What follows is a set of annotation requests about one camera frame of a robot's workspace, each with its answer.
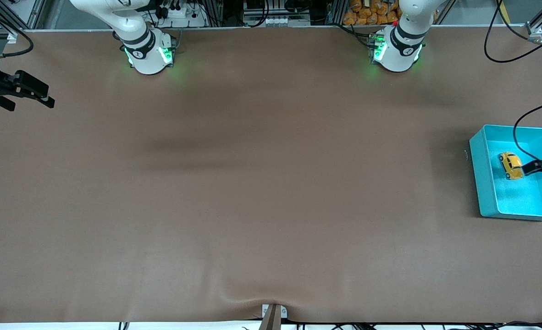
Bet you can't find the silver table edge bracket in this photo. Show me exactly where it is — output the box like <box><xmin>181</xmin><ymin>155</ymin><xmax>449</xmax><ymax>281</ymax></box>
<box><xmin>261</xmin><ymin>304</ymin><xmax>288</xmax><ymax>319</ymax></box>

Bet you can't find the orange packet pile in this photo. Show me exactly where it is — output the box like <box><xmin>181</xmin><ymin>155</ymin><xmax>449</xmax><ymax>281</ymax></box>
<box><xmin>343</xmin><ymin>0</ymin><xmax>437</xmax><ymax>26</ymax></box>

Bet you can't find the white power strip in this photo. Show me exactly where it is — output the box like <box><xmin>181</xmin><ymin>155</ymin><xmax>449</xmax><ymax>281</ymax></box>
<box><xmin>154</xmin><ymin>0</ymin><xmax>206</xmax><ymax>27</ymax></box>

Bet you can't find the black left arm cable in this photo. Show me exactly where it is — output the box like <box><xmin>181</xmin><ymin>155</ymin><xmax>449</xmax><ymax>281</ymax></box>
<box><xmin>484</xmin><ymin>0</ymin><xmax>542</xmax><ymax>166</ymax></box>

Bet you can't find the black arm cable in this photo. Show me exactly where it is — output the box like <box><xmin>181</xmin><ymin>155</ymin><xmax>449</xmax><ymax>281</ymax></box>
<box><xmin>0</xmin><ymin>0</ymin><xmax>34</xmax><ymax>58</ymax></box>
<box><xmin>484</xmin><ymin>0</ymin><xmax>542</xmax><ymax>166</ymax></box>

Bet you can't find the yellow beetle toy car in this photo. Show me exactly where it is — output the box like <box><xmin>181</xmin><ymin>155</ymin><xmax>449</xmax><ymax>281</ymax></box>
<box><xmin>498</xmin><ymin>151</ymin><xmax>525</xmax><ymax>181</ymax></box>

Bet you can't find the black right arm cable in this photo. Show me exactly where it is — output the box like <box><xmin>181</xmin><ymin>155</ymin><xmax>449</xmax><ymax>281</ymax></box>
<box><xmin>0</xmin><ymin>0</ymin><xmax>34</xmax><ymax>58</ymax></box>

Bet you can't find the teal plastic storage box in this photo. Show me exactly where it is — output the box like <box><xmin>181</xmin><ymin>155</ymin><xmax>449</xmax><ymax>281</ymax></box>
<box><xmin>469</xmin><ymin>124</ymin><xmax>542</xmax><ymax>222</ymax></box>

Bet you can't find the grey electrical unit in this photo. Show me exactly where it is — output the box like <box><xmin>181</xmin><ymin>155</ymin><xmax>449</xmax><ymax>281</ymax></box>
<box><xmin>243</xmin><ymin>0</ymin><xmax>311</xmax><ymax>27</ymax></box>

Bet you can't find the brown table mat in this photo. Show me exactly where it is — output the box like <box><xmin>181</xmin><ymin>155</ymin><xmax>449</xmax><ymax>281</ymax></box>
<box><xmin>0</xmin><ymin>25</ymin><xmax>542</xmax><ymax>324</ymax></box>

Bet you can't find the brown post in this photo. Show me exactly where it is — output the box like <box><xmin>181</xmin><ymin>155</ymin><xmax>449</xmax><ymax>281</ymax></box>
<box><xmin>258</xmin><ymin>304</ymin><xmax>282</xmax><ymax>330</ymax></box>

